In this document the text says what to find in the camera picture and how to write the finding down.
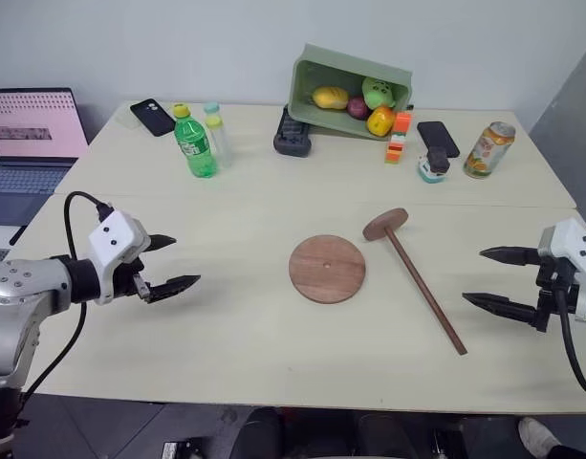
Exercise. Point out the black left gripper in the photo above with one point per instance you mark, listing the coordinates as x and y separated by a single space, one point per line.
127 282

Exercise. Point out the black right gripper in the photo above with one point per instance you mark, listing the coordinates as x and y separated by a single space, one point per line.
555 287

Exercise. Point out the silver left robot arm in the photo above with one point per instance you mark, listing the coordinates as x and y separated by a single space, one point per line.
15 296

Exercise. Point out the wooden rod with disc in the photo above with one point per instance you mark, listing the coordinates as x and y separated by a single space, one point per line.
419 287

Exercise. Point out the round wooden disc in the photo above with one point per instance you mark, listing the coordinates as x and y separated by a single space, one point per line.
327 279

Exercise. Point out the green plastic soda bottle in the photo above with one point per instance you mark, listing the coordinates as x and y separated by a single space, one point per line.
194 148

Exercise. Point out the orange juice can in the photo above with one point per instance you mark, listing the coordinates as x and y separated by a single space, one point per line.
488 150

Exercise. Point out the white teal device black top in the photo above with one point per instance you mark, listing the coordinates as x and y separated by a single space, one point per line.
433 169

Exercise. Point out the clear bottle with pale cap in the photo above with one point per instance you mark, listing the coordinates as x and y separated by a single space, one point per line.
221 138

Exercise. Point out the clear phone case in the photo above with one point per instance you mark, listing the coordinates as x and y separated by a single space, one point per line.
126 120

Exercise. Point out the white shoe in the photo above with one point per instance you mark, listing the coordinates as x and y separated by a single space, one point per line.
535 434

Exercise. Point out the plain black smartphone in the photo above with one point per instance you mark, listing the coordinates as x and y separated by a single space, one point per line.
438 138

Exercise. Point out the orange white green block stack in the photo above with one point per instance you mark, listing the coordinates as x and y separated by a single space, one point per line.
397 138

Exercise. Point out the black calculator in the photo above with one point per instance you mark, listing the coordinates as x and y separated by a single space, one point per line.
292 136

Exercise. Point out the open grey laptop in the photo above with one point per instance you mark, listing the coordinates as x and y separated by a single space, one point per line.
32 124

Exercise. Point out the dark rounded shape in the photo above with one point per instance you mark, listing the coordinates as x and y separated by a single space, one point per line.
259 435

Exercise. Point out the yellow orange toy pepper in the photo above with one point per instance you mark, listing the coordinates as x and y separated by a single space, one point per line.
380 122

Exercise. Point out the purple toy onion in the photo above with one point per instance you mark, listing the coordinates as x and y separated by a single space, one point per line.
358 108

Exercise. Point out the green apple fruit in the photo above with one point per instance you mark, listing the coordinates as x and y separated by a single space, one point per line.
377 92

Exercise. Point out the yellow toy mango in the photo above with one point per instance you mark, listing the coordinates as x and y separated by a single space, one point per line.
330 98

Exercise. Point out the green plastic basket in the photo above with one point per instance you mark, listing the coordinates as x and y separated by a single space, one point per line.
321 72

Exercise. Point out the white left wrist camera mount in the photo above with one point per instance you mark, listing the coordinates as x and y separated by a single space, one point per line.
113 234

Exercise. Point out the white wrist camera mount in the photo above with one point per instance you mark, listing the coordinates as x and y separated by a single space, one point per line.
567 241
113 234

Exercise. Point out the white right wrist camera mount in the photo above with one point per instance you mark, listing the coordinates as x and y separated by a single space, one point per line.
567 241

